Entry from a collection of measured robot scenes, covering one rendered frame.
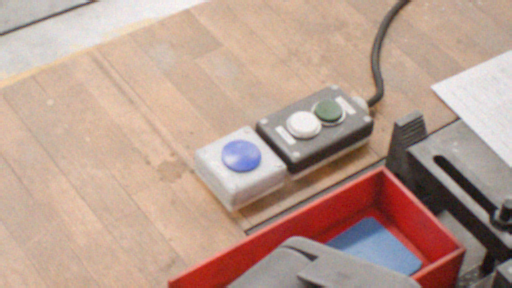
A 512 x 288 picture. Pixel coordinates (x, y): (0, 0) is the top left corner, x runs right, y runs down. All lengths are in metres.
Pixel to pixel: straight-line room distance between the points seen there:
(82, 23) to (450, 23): 1.40
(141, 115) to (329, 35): 0.25
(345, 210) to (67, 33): 1.57
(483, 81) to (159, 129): 0.36
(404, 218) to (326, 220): 0.08
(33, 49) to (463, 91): 1.45
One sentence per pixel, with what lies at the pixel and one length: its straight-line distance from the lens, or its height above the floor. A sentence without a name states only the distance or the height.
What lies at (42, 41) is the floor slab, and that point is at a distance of 2.73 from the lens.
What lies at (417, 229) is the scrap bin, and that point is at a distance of 1.24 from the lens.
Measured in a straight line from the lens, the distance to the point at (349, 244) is 1.24.
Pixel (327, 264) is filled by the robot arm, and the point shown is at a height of 1.30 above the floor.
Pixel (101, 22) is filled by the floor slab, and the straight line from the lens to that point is 2.76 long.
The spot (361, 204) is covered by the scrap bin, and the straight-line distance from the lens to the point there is 1.26.
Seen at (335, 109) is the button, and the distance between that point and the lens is 1.32.
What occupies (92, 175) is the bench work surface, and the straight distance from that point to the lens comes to 1.29.
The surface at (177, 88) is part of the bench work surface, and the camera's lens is 1.37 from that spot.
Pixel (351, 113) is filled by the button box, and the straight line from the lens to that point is 1.33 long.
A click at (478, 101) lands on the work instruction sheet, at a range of 1.41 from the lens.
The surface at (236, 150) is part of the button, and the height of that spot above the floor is 0.94.
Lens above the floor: 1.89
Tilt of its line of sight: 47 degrees down
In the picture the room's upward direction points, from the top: 3 degrees clockwise
